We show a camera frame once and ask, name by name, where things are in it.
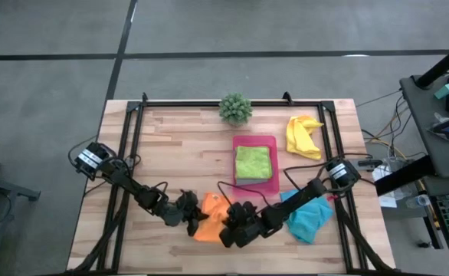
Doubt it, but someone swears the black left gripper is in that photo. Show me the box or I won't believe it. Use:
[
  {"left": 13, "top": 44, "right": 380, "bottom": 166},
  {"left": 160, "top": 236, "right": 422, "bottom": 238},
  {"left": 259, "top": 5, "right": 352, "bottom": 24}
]
[{"left": 158, "top": 198, "right": 211, "bottom": 238}]

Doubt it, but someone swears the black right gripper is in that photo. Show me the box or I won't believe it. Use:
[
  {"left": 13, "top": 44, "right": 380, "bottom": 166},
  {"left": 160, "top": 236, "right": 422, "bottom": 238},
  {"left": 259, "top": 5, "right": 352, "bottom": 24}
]
[{"left": 218, "top": 215, "right": 267, "bottom": 249}]

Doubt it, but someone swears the orange microfiber towel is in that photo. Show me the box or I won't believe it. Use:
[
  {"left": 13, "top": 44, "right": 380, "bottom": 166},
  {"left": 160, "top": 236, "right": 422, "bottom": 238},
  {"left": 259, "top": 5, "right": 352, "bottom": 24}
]
[{"left": 192, "top": 191, "right": 234, "bottom": 244}]

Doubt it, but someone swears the green microfiber towel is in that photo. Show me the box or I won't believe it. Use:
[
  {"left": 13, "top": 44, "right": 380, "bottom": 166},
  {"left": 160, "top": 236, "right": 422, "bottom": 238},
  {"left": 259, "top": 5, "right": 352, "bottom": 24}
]
[{"left": 234, "top": 145, "right": 274, "bottom": 181}]

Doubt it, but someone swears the yellow microfiber towel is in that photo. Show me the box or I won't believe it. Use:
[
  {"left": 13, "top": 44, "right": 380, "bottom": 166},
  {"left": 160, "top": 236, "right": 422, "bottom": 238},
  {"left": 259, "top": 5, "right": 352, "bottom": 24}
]
[{"left": 285, "top": 115, "right": 325, "bottom": 162}]

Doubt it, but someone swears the blue microfiber towel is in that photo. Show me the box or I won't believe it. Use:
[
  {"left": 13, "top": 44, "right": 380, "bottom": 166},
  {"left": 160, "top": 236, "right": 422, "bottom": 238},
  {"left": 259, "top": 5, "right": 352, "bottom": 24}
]
[{"left": 280, "top": 189, "right": 335, "bottom": 245}]

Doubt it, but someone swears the pink plastic bin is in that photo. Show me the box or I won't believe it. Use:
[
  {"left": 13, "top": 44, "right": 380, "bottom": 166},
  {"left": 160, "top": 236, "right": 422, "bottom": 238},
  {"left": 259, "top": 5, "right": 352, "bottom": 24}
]
[{"left": 231, "top": 134, "right": 281, "bottom": 198}]

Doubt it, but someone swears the potted succulent plant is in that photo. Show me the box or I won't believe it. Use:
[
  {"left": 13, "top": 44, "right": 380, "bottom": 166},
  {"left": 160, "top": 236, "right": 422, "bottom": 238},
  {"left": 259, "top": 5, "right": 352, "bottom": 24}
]
[{"left": 218, "top": 91, "right": 254, "bottom": 127}]

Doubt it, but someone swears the white paper sheet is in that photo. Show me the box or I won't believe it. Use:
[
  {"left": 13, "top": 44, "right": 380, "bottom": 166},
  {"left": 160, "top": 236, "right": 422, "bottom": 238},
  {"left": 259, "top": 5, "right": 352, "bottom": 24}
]
[{"left": 371, "top": 164, "right": 398, "bottom": 209}]

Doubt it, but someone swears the black support beam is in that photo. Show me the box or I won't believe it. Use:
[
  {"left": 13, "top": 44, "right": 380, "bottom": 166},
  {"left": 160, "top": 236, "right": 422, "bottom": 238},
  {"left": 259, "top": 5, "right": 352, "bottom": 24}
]
[{"left": 373, "top": 154, "right": 437, "bottom": 197}]

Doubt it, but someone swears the workbench with grey legs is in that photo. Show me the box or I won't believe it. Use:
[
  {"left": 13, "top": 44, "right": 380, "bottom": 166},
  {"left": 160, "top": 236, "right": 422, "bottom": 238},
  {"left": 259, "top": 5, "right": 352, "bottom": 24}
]
[{"left": 0, "top": 171, "right": 42, "bottom": 202}]

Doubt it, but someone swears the clear plastic bottle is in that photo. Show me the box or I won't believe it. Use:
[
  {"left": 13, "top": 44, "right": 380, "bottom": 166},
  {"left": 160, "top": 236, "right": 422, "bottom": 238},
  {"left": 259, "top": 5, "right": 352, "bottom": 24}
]
[{"left": 405, "top": 193, "right": 433, "bottom": 210}]

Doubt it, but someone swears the dark grey desk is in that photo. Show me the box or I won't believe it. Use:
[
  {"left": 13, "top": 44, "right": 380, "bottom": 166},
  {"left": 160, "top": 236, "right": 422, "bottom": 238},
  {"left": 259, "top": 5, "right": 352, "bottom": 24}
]
[
  {"left": 398, "top": 74, "right": 449, "bottom": 179},
  {"left": 422, "top": 175, "right": 449, "bottom": 275}
]

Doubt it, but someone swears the teal box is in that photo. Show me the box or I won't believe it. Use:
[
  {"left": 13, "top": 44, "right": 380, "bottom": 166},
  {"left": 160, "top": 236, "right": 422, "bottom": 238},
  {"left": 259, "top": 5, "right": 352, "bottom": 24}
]
[{"left": 434, "top": 83, "right": 449, "bottom": 100}]

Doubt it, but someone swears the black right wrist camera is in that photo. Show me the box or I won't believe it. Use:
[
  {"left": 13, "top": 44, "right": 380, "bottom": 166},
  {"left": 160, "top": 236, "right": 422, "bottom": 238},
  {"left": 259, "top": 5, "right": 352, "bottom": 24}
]
[{"left": 228, "top": 201, "right": 257, "bottom": 222}]

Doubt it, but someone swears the black right camera cable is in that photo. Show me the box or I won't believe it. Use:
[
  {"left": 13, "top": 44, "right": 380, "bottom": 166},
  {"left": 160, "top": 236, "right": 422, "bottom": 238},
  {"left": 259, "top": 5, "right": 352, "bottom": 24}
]
[{"left": 216, "top": 180, "right": 272, "bottom": 211}]

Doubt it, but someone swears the black aluminium table frame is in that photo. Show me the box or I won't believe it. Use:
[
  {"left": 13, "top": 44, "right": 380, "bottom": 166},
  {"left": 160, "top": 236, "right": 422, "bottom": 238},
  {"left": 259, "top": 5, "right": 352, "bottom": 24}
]
[{"left": 66, "top": 91, "right": 397, "bottom": 275}]

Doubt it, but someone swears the black diagonal post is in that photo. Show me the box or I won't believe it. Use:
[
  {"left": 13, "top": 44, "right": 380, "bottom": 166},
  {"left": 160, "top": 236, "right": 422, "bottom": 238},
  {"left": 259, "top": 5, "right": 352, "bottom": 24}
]
[{"left": 415, "top": 37, "right": 449, "bottom": 90}]

